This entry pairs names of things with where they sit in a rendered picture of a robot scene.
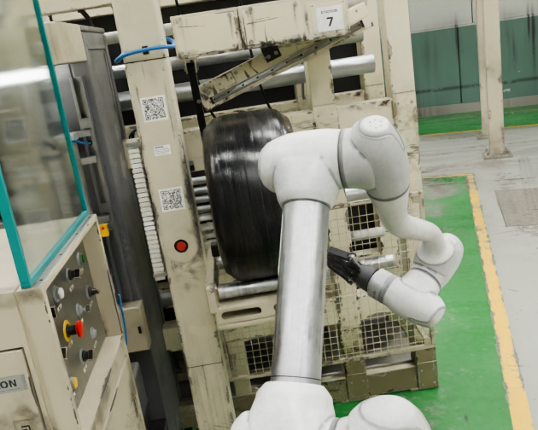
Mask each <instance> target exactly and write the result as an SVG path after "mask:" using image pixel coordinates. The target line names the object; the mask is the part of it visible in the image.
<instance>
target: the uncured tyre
mask: <svg viewBox="0 0 538 430"><path fill-rule="evenodd" d="M290 133H293V129H292V126H291V123H290V121H289V118H288V117H286V116H285V115H283V114H282V113H280V112H279V111H278V110H276V109H270V108H264V109H259V110H253V111H247V112H241V113H232V114H226V115H220V116H219V117H216V118H214V119H212V120H211V121H210V122H209V123H208V125H207V126H206V128H205V129H204V130H203V132H202V154H203V163H204V171H205V177H206V183H207V189H208V199H209V205H210V210H211V215H212V220H213V228H214V233H215V237H216V241H217V245H218V249H219V255H220V257H221V260H222V263H223V266H224V268H225V272H226V273H227V274H229V275H230V276H232V277H234V278H235V279H237V280H238V281H243V282H246V281H252V280H257V279H262V278H267V277H273V276H278V262H279V251H280V239H281V228H282V216H283V209H282V208H281V206H280V205H279V203H278V199H277V195H276V193H273V192H272V191H270V190H269V189H267V188H266V187H265V186H264V184H263V182H262V181H261V179H260V175H259V171H258V160H259V156H260V151H261V150H262V149H263V148H264V147H265V146H266V145H267V144H268V143H269V142H270V141H272V140H274V139H276V138H278V137H281V136H284V135H286V134H290Z"/></svg>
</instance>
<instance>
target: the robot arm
mask: <svg viewBox="0 0 538 430"><path fill-rule="evenodd" d="M258 171H259V175H260V179H261V181H262V182H263V184H264V186H265V187H266V188H267V189H269V190H270V191H272V192H273V193H276V195H277V199H278V203H279V205H280V206H281V208H282V209H283V216H282V228H281V239H280V251H279V262H278V292H277V304H276V316H275V328H274V339H273V351H272V373H271V381H267V382H266V383H265V384H264V385H263V386H262V387H261V388H260V389H259V391H258V392H257V393H256V396H255V400H254V403H253V405H252V408H251V410H248V411H244V412H243V413H242V414H241V415H240V416H239V417H238V418H237V419H236V420H235V421H234V422H233V424H232V426H231V429H230V430H431V429H430V426H429V424H428V422H427V421H426V419H425V418H424V415H423V414H422V412H421V411H420V410H419V409H418V408H417V407H416V406H415V405H414V404H412V403H411V402H409V401H408V400H406V399H404V398H401V397H398V396H394V395H380V396H376V397H373V398H368V399H366V400H364V401H362V402H361V403H359V404H358V405H357V406H355V407H354V408H353V409H352V410H351V412H350V414H349V416H345V417H343V418H337V417H336V415H335V411H334V407H333V401H332V397H331V395H330V394H329V393H328V391H327V390H326V389H325V387H324V386H321V370H322V352H323V334H324V316H325V281H326V266H327V267H328V268H330V269H331V270H333V271H334V272H335V273H337V274H338V275H339V276H340V277H341V278H343V279H344V280H345V281H346V282H347V283H348V284H349V285H352V284H353V283H354V282H356V285H357V287H358V288H361V289H363V290H364V291H366V292H367V295H369V296H370V297H372V298H373V299H375V300H377V301H378V302H380V303H381V304H384V305H386V306H387V307H388V308H389V309H390V310H391V311H392V312H394V314H396V315H397V316H399V317H401V318H403V319H405V320H407V321H408V322H411V323H414V324H417V325H419V326H422V327H425V328H431V327H433V326H435V325H436V324H437V323H438V322H439V321H440V320H441V318H442V316H443V314H444V312H445V310H446V306H445V304H444V302H443V301H442V299H441V297H440V296H438V294H439V292H440V291H441V289H442V288H443V287H444V286H445V285H446V284H447V283H448V281H449V280H450V279H451V277H452V276H453V274H454V272H455V271H456V270H457V269H458V267H459V264H460V262H461V260H462V258H463V253H464V247H463V244H462V242H461V241H460V239H459V238H458V237H457V236H455V235H452V234H449V233H444V234H443V233H442V232H441V231H440V229H439V228H438V227H437V226H436V225H435V224H433V223H431V222H428V221H425V220H423V219H420V218H415V217H413V216H410V215H408V213H407V204H408V195H409V189H410V166H409V160H408V156H407V152H406V147H405V144H404V142H403V140H402V138H401V135H400V133H399V132H398V131H397V129H396V128H395V126H394V125H393V123H392V122H391V121H390V120H389V119H386V118H384V117H382V116H378V115H372V116H367V117H364V118H363V119H361V120H359V121H358V122H357V123H355V124H354V126H353V127H352V128H347V129H318V130H310V131H298V132H293V133H290V134H286V135H284V136H281V137H278V138H276V139H274V140H272V141H270V142H269V143H268V144H267V145H266V146H265V147H264V148H263V149H262V150H261V151H260V156H259V160H258ZM340 189H363V190H365V191H366V193H367V194H368V196H369V198H370V200H371V202H372V204H373V206H374V207H375V209H376V211H377V214H378V216H379V218H380V220H381V222H382V223H383V226H384V227H385V228H386V230H387V231H388V232H390V233H391V234H392V235H395V236H397V237H400V238H404V239H410V240H416V241H420V242H419V243H418V245H417V249H416V253H415V256H414V259H413V266H412V268H411V269H410V270H409V271H408V272H407V273H406V274H405V275H404V276H403V277H402V278H400V277H398V276H397V275H394V274H392V273H390V272H388V271H386V270H385V269H380V270H379V269H378V268H376V267H374V266H372V265H370V264H367V265H363V264H362V263H361V262H360V261H357V259H356V258H355V257H356V253H349V252H346V251H343V250H341V249H338V248H335V247H329V248H328V249H327V245H328V227H329V211H330V210H331V208H332V207H333V206H334V205H335V203H336V198H337V196H338V195H339V192H340Z"/></svg>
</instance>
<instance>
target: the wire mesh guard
mask: <svg viewBox="0 0 538 430"><path fill-rule="evenodd" d="M413 196H419V203H418V204H419V213H416V214H420V219H423V220H425V213H424V191H423V190H418V191H413V192H409V195H408V197H413ZM371 203H372V202H371V200H370V199H365V200H355V201H350V202H344V203H339V204H335V205H334V206H333V207H332V208H331V210H335V209H340V208H343V214H344V208H345V207H350V208H351V206H358V209H359V206H361V205H365V210H366V204H371ZM414 207H418V206H414ZM408 208H411V216H412V215H415V214H412V208H413V207H411V199H410V207H408ZM384 234H388V233H383V241H384V247H381V248H384V249H385V241H389V240H391V244H392V240H394V239H392V236H391V239H389V240H384ZM377 235H382V234H377V231H376V234H375V236H376V238H377ZM368 236H369V243H373V242H370V236H372V235H368ZM362 237H367V236H362V234H361V237H357V238H361V240H362ZM374 242H376V243H378V242H379V241H374ZM400 260H402V259H400ZM404 265H408V271H409V265H410V264H409V263H408V264H404ZM398 266H403V265H398ZM398 266H395V263H394V266H393V267H394V270H395V267H398ZM408 271H403V272H408ZM403 272H402V267H401V272H398V273H401V275H402V273H403ZM398 273H393V274H398ZM355 307H359V306H355V303H354V307H350V308H354V309H355ZM350 308H345V309H350ZM345 309H340V310H341V314H342V310H345ZM333 311H334V306H333ZM335 311H339V310H335ZM327 312H330V311H327ZM378 317H382V316H377V323H385V328H386V322H378ZM368 318H373V317H371V311H370V317H368ZM368 318H364V314H363V319H359V320H363V321H364V319H368ZM377 323H371V324H367V325H372V324H377ZM429 329H430V333H429V335H430V339H431V345H426V346H425V345H424V344H423V338H422V341H419V342H422V345H416V343H418V342H416V340H415V342H413V343H415V346H409V344H412V343H409V341H408V344H404V345H408V346H407V347H402V346H403V345H402V343H401V345H399V346H401V348H397V349H392V350H389V347H393V346H388V347H384V348H388V350H387V351H382V348H378V349H381V351H380V352H375V350H377V349H374V344H375V343H374V342H373V343H371V344H373V350H374V352H372V353H368V352H367V345H370V344H365V345H366V351H363V352H367V353H366V354H360V355H357V356H352V357H342V358H337V359H333V357H337V356H333V354H332V359H331V360H326V358H327V357H323V358H325V361H322V367H324V366H329V365H334V364H339V363H349V362H353V361H359V360H364V359H369V358H374V357H384V356H388V355H394V354H399V353H404V352H414V351H419V350H423V349H429V348H434V347H436V342H435V331H434V326H433V327H431V328H429ZM220 336H221V340H222V345H223V350H224V354H225V363H226V368H227V373H228V377H229V382H234V381H243V380H248V379H254V378H259V377H264V376H269V375H271V373H272V371H271V367H268V368H270V370H267V371H264V370H263V371H261V372H257V371H256V373H251V374H246V375H243V372H247V371H242V372H238V373H242V374H241V375H239V376H238V377H236V378H231V368H234V364H233V367H230V363H229V362H231V361H229V358H228V353H227V349H231V348H235V347H237V350H238V347H240V346H235V347H231V345H230V348H226V343H225V336H226V335H224V330H221V331H220ZM365 345H360V346H365ZM245 346H249V345H245V344H244V348H245ZM360 346H359V347H360ZM394 347H396V345H394ZM359 352H361V351H359ZM323 358H322V359H323Z"/></svg>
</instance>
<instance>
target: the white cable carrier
mask: <svg viewBox="0 0 538 430"><path fill-rule="evenodd" d="M132 142H140V140H139V137H135V138H133V139H132V138H131V139H129V138H128V139H127V140H126V143H132ZM140 150H141V147H140V146H135V147H129V150H128V153H129V154H130V155H129V157H130V159H131V164H132V169H133V168H134V169H133V170H132V173H135V174H134V175H133V177H134V178H136V179H135V180H134V181H135V183H136V188H137V193H138V195H137V197H138V198H139V200H138V201H139V202H140V204H139V205H140V207H141V213H142V217H143V226H145V227H144V230H145V231H146V232H145V234H146V236H147V237H146V238H147V240H148V245H149V253H151V254H150V257H151V258H152V259H151V262H152V263H153V264H152V266H153V267H154V269H153V270H154V274H160V273H165V272H167V270H166V267H165V263H164V258H163V254H162V250H161V245H160V243H161V242H160V240H159V239H160V238H159V236H158V231H157V227H156V222H155V218H154V216H155V214H154V213H153V212H154V207H153V205H152V203H151V202H152V200H151V199H150V198H151V195H150V194H149V193H150V192H149V189H148V188H149V185H148V184H147V183H148V180H146V179H147V176H146V175H145V174H146V171H145V170H144V169H145V166H143V164H144V163H143V161H142V160H143V156H140V155H141V154H142V152H141V151H140ZM164 279H166V278H165V277H164V276H162V277H156V278H155V280H156V281H159V280H164Z"/></svg>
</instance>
